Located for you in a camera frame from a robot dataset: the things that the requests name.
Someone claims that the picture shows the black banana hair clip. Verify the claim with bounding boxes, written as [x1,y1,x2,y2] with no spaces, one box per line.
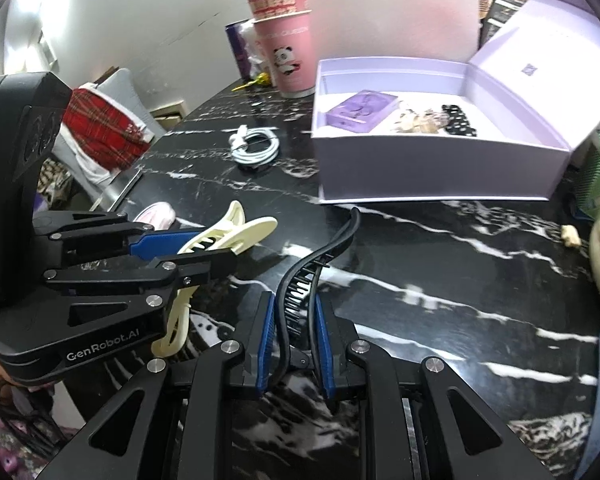
[272,207,361,386]

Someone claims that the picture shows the green comb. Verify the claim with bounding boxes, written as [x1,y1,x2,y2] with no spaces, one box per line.
[572,132,600,221]

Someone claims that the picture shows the black polka-dot hair clip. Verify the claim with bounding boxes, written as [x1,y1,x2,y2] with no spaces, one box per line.
[440,102,478,138]

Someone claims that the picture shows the cream claw hair clip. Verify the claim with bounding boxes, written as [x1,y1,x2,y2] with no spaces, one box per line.
[151,201,279,358]

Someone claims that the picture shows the dark printed brochure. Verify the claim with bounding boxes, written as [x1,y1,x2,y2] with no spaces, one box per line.
[477,0,538,41]

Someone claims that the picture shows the red-banded pink paper cup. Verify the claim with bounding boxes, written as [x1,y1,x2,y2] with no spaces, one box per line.
[245,0,313,21]

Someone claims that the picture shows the purple eyeshadow palette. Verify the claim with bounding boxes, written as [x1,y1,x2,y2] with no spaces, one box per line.
[326,89,398,133]

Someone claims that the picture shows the panda print pink paper cup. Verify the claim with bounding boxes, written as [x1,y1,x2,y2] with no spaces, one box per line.
[252,10,317,98]

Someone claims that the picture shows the purple floral cloth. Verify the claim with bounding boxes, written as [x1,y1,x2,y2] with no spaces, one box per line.
[0,350,81,480]

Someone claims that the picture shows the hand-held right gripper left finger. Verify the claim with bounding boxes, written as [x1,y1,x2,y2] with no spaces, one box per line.
[55,291,277,480]

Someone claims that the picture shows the white coiled cable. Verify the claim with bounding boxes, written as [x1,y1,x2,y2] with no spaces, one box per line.
[228,126,281,166]

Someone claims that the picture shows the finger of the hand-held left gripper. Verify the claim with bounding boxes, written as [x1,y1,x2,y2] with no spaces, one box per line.
[32,211,207,262]
[43,249,239,297]

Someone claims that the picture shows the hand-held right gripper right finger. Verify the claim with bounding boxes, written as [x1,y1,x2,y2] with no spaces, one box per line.
[314,293,552,480]

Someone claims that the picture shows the red plaid cloth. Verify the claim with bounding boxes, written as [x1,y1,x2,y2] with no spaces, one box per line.
[62,86,153,186]

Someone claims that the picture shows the purple drink can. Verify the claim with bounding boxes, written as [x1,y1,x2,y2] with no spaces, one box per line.
[225,19,261,81]

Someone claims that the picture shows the lavender gift box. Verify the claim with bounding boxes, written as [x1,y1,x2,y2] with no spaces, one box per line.
[311,0,600,205]

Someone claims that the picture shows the beige hair accessory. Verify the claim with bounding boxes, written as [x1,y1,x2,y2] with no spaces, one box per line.
[395,105,448,136]

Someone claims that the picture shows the grey fabric chair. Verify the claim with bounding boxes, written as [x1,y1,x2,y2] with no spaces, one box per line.
[92,67,168,136]

